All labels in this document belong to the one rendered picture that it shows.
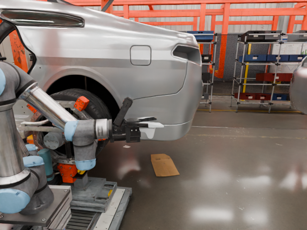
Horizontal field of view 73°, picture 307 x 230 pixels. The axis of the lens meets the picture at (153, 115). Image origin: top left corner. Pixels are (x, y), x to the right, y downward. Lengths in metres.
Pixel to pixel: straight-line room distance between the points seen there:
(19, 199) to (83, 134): 0.32
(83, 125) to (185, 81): 1.09
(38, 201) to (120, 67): 1.11
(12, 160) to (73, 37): 1.24
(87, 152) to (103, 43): 1.14
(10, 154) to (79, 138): 0.23
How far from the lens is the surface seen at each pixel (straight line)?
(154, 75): 1.68
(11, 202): 0.94
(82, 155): 0.81
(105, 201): 2.12
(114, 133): 0.79
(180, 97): 1.71
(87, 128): 0.77
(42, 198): 1.11
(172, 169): 2.83
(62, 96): 1.84
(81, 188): 2.22
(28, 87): 0.91
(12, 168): 0.90
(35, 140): 2.02
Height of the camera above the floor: 1.49
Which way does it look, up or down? 17 degrees down
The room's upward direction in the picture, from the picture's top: straight up
